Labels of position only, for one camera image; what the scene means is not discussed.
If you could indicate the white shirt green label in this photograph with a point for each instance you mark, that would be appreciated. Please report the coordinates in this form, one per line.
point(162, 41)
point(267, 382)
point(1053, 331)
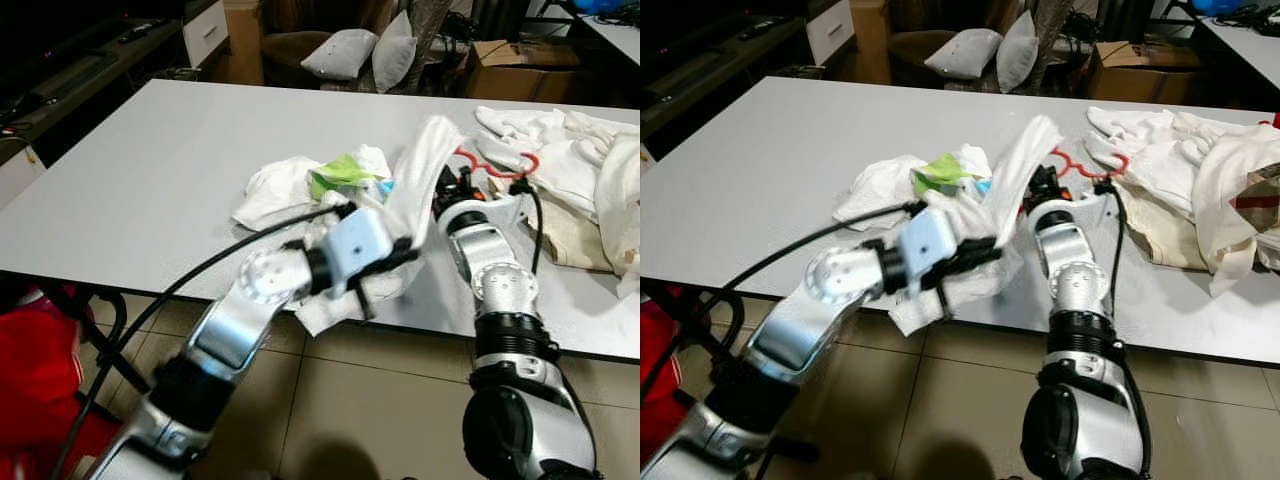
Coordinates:
point(420, 170)
point(1015, 170)

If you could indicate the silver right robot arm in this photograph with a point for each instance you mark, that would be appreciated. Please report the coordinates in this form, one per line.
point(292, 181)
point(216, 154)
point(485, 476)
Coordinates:
point(500, 270)
point(1075, 280)

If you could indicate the white folded shirt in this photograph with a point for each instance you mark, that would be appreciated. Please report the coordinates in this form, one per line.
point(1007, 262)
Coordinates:
point(1160, 150)
point(560, 150)

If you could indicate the open cardboard box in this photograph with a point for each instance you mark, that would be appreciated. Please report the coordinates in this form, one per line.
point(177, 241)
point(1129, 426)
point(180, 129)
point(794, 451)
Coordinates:
point(520, 80)
point(1140, 80)

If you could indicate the narrow grey pillow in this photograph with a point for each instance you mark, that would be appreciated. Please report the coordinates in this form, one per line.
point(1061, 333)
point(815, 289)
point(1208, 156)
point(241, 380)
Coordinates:
point(393, 55)
point(1017, 55)

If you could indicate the cream garment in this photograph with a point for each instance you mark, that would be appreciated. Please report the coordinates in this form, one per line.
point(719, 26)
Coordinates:
point(575, 235)
point(1170, 230)

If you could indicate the wide grey pillow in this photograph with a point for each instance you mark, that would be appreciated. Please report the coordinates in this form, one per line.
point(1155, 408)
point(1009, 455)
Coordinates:
point(340, 55)
point(963, 55)

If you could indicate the brown round chair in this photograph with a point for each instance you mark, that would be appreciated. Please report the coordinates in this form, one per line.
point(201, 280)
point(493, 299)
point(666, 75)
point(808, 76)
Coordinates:
point(280, 55)
point(905, 55)

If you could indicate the tall brown box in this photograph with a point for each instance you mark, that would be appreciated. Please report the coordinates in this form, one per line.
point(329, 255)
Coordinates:
point(872, 40)

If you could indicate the blue plastic item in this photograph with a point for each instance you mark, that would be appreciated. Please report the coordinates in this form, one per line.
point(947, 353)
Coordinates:
point(1235, 6)
point(600, 6)

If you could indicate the white drawer unit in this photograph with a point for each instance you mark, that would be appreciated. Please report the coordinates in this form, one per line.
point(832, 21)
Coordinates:
point(207, 32)
point(830, 32)

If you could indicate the black low bench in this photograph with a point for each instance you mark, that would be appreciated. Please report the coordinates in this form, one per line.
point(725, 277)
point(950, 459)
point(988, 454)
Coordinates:
point(720, 60)
point(80, 70)

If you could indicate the red shirt white-trimmed collar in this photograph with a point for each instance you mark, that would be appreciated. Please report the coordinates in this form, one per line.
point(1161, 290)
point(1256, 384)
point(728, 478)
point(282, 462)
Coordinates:
point(660, 400)
point(40, 380)

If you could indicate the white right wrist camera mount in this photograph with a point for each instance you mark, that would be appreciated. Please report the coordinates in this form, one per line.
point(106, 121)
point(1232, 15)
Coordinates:
point(505, 210)
point(1092, 208)

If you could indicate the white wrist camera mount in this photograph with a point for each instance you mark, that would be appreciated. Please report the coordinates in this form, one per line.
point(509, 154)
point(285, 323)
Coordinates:
point(930, 240)
point(505, 210)
point(355, 240)
point(1092, 208)

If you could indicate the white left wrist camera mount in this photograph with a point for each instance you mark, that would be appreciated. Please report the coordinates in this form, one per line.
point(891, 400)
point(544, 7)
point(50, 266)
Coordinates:
point(930, 240)
point(355, 240)

